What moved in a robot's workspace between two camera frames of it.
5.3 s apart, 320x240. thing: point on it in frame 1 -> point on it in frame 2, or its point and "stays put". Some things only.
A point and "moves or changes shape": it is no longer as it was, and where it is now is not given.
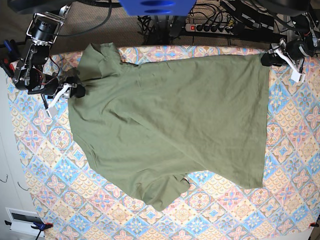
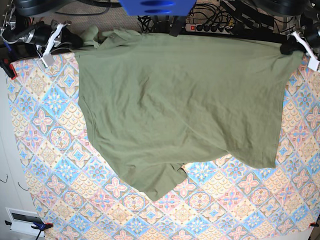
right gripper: [294, 50] -> [312, 36]
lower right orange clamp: [313, 224] stays put
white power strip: [210, 28] stays put
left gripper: [51, 85] -> [54, 37]
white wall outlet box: [22, 220] stays put
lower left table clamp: [39, 226] stays put
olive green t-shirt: [145, 127] moves or changes shape
